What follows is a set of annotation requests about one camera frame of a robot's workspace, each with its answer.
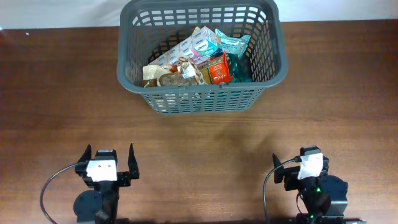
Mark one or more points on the white Kleenex tissue multipack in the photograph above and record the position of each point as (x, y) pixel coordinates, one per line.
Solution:
(202, 45)

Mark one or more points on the brown white cookie bag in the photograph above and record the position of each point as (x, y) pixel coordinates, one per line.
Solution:
(184, 73)

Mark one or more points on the San Remo spaghetti packet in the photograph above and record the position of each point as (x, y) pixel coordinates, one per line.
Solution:
(215, 71)

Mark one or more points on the grey plastic shopping basket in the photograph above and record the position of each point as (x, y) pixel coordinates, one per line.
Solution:
(150, 28)

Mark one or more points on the green Nescafe coffee bag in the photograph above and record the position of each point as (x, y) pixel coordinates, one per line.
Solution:
(237, 69)

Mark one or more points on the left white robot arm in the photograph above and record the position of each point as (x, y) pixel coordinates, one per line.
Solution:
(99, 204)

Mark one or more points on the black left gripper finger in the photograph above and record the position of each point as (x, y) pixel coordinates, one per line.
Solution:
(86, 156)
(132, 164)

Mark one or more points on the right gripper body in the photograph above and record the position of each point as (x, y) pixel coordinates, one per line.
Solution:
(291, 182)

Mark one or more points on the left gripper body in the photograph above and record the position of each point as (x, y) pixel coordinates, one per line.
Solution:
(123, 178)

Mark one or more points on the light blue snack packet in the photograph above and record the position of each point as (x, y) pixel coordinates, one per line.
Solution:
(232, 45)

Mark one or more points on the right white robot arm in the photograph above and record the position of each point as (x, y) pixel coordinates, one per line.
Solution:
(323, 195)

